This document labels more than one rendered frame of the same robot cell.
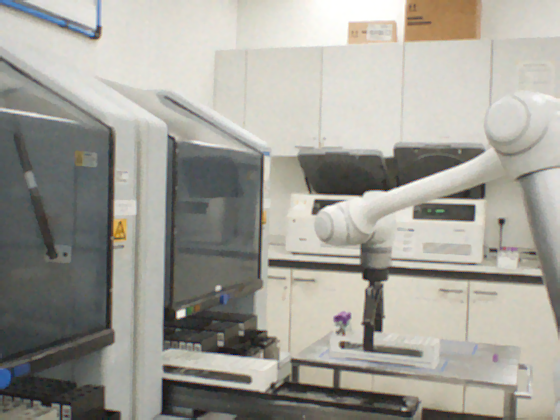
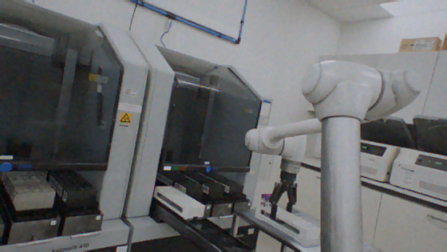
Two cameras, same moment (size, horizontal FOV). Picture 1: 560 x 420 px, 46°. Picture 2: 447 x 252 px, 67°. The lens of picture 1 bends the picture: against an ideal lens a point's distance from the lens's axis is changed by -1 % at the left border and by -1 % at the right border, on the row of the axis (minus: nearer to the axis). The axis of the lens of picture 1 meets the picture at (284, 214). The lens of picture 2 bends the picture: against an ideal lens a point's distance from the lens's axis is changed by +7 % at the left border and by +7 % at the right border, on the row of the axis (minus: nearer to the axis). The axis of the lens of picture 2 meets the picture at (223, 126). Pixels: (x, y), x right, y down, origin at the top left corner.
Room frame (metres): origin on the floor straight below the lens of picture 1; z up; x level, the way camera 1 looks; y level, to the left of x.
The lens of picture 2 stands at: (0.43, -0.72, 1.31)
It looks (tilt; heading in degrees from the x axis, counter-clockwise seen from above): 3 degrees down; 31
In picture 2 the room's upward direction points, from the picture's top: 11 degrees clockwise
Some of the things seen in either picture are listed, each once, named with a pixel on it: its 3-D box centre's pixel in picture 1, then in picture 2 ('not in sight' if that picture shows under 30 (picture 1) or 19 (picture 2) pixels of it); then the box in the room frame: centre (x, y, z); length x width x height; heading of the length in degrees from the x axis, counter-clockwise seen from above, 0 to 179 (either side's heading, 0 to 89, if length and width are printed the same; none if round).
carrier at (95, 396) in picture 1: (84, 408); (81, 197); (1.29, 0.38, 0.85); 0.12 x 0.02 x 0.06; 162
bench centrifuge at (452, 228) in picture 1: (438, 201); (445, 157); (4.02, -0.92, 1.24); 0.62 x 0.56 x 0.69; 162
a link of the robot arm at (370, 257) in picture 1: (375, 257); (290, 166); (1.88, -0.26, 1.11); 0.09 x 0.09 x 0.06
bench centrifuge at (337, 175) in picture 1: (343, 201); (374, 146); (4.20, -0.37, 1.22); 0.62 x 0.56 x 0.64; 160
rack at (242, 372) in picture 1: (214, 371); (177, 202); (1.64, 0.16, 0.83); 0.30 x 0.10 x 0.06; 71
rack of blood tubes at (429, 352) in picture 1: (383, 347); (285, 221); (1.87, -0.29, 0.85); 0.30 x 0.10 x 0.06; 69
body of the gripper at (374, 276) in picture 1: (374, 283); (286, 181); (1.88, -0.26, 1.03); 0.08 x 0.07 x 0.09; 159
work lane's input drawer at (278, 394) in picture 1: (282, 402); (196, 229); (1.58, -0.01, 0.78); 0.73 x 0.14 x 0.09; 71
